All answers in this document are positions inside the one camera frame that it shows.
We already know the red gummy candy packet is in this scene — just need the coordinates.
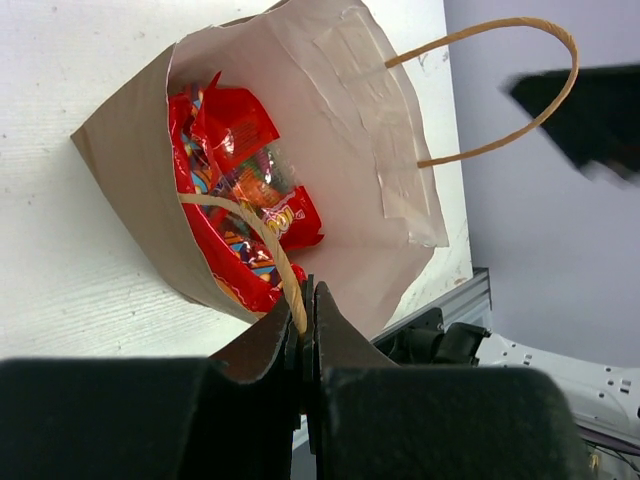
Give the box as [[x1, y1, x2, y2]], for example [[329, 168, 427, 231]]
[[191, 85, 323, 251]]

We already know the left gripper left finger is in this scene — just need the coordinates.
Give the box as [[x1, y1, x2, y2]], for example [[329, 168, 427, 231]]
[[1, 302, 293, 479]]

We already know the large red snack packet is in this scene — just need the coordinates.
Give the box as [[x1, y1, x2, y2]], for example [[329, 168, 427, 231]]
[[167, 72, 307, 315]]

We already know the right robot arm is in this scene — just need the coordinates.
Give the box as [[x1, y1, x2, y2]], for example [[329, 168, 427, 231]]
[[374, 64, 639, 456]]

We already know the brown paper bag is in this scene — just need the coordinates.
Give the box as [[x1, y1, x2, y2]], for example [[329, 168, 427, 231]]
[[69, 0, 581, 346]]

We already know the aluminium rail frame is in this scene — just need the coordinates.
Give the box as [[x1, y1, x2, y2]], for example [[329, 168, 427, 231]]
[[371, 268, 493, 344]]

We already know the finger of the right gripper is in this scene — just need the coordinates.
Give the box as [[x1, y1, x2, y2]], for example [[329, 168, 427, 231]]
[[502, 62, 640, 189]]

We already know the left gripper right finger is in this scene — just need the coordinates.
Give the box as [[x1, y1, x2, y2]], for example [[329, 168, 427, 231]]
[[304, 282, 591, 479]]

